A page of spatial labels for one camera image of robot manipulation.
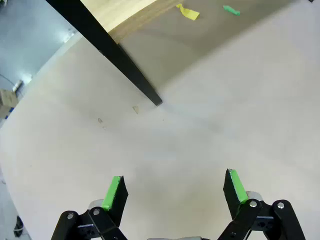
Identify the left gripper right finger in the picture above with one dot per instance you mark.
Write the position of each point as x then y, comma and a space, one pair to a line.
232, 192

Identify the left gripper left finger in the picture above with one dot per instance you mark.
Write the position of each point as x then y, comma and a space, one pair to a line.
117, 197

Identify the yellow paper scrap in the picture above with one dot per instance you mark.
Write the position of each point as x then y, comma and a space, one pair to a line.
190, 13

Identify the brown cardboard box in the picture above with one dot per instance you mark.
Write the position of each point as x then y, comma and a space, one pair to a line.
7, 97

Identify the white power strip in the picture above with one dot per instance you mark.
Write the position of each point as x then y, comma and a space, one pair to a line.
18, 85

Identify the green paper scrap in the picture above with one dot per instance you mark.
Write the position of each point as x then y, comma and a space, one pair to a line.
231, 10

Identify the black frame wooden two-tier shelf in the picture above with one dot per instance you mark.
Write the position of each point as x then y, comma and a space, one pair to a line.
125, 65

